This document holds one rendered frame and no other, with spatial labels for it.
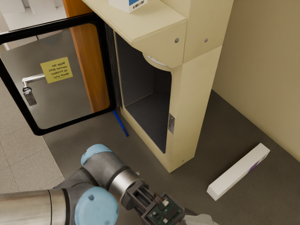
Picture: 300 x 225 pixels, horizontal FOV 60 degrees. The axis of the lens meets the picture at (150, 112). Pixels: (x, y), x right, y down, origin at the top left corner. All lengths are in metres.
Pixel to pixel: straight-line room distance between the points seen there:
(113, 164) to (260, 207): 0.51
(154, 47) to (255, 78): 0.63
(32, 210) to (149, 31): 0.33
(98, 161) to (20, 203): 0.22
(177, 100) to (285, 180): 0.53
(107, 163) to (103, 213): 0.17
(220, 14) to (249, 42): 0.46
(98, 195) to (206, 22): 0.36
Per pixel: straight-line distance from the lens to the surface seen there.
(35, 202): 0.46
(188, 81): 0.58
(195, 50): 0.53
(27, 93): 0.83
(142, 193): 0.56
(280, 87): 0.98
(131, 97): 0.97
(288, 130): 1.05
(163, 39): 0.46
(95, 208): 0.46
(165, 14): 0.48
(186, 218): 0.59
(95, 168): 0.61
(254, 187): 0.94
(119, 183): 0.59
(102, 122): 1.04
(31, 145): 2.28
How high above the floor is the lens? 1.75
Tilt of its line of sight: 50 degrees down
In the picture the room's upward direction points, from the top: straight up
